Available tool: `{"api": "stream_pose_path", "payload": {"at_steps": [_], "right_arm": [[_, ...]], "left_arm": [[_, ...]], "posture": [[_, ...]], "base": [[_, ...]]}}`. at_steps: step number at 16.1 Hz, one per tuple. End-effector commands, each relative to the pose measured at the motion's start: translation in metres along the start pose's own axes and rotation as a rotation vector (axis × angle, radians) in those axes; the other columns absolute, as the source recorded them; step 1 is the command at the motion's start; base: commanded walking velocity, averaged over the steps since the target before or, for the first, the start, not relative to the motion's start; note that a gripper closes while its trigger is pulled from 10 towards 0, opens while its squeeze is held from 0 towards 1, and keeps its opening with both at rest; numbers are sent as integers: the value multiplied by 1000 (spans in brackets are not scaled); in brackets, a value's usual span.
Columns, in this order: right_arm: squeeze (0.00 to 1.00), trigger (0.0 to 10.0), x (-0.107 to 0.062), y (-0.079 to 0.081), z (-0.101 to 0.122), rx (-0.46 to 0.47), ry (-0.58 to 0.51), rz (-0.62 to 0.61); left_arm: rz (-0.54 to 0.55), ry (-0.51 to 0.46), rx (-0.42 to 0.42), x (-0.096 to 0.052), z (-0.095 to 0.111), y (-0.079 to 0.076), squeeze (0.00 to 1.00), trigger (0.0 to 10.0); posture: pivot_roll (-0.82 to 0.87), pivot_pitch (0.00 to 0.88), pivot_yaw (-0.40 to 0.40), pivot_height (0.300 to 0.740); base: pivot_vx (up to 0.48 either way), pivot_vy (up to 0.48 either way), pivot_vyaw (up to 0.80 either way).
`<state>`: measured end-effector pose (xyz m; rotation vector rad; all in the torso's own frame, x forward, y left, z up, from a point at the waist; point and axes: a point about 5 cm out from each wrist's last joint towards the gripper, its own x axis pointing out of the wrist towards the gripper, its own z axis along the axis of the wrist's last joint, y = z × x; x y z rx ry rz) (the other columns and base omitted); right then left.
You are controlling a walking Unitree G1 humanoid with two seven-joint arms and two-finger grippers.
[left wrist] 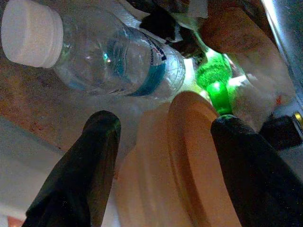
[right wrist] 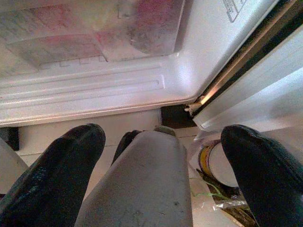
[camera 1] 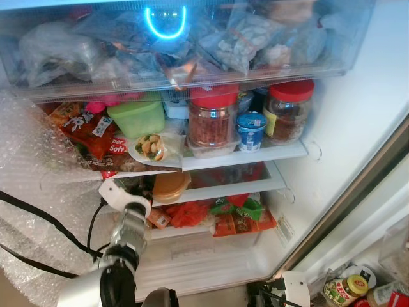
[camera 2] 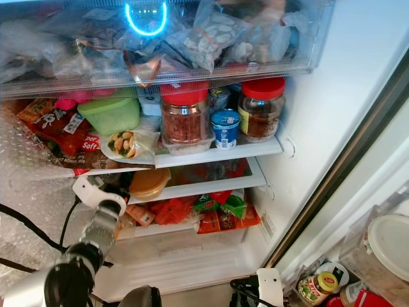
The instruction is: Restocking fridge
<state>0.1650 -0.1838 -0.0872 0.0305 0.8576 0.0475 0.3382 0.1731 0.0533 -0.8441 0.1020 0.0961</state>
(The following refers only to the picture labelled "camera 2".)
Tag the round orange lidded container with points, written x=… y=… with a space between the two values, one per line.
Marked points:
x=149 y=183

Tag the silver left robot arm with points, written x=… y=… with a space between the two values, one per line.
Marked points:
x=96 y=240

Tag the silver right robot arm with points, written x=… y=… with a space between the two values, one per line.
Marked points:
x=140 y=298

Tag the narrow white-edged fridge shelf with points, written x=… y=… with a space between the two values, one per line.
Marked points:
x=217 y=185

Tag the wide white-edged fridge shelf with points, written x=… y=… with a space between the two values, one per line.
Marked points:
x=230 y=153

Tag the dark fridge door seal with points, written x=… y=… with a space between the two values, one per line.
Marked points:
x=339 y=166

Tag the clear bag of nuts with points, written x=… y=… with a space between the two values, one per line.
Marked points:
x=126 y=144

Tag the red plastic bag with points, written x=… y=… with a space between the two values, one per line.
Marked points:
x=169 y=210

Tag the green plastic container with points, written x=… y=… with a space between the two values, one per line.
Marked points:
x=110 y=115

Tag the red printed snack packet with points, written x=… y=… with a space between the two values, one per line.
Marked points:
x=57 y=126

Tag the white plastic box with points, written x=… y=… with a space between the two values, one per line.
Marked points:
x=150 y=102

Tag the red-lid jar of chili flakes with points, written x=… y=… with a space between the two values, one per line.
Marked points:
x=184 y=118

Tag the pink round lid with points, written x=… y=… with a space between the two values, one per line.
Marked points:
x=65 y=103

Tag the clear bubble wrap sheet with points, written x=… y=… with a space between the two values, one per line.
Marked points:
x=19 y=179

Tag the clear crisper drawer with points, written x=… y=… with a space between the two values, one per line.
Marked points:
x=185 y=259

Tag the green food packet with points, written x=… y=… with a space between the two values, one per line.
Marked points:
x=227 y=203

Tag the orange food packet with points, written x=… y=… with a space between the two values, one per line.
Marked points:
x=227 y=220

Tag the blue yogurt cup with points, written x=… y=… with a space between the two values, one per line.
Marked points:
x=225 y=128

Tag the red-lid jar with yellow label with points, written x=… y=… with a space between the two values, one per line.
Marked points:
x=263 y=109

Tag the clear freezer drawer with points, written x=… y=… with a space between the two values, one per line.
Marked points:
x=255 y=45

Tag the yellow-lid sauce jar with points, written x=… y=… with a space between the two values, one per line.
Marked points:
x=317 y=288

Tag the white-lid jar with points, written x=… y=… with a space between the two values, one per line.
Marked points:
x=335 y=272

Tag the clear tub with white lid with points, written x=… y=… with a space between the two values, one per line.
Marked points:
x=390 y=246

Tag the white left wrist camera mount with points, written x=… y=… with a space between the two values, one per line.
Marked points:
x=92 y=192

